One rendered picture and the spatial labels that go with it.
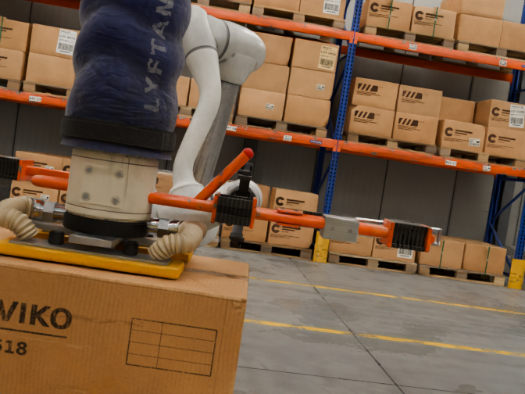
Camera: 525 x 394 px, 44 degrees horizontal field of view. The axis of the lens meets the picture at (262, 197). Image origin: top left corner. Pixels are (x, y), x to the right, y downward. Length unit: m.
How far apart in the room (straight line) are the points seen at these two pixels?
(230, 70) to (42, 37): 6.84
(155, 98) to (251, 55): 0.89
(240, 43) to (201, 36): 0.15
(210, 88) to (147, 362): 0.96
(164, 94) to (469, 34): 8.21
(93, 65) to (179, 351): 0.54
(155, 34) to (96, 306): 0.51
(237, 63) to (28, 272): 1.12
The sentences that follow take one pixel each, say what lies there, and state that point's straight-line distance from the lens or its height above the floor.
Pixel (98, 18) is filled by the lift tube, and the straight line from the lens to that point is 1.29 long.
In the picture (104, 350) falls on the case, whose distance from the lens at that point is 1.20.
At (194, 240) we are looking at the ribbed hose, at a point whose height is 1.02.
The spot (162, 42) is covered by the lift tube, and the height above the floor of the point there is 1.37.
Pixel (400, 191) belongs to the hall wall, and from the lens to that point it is 10.28.
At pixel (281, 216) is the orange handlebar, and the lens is 1.30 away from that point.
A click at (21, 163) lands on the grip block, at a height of 1.09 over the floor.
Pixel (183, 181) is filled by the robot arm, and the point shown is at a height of 1.10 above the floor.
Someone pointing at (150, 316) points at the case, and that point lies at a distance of 1.17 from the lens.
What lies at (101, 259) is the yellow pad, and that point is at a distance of 1.22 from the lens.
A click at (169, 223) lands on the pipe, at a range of 1.33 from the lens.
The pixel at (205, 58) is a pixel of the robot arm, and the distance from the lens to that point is 1.96.
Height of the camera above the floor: 1.18
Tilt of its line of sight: 3 degrees down
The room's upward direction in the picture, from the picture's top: 9 degrees clockwise
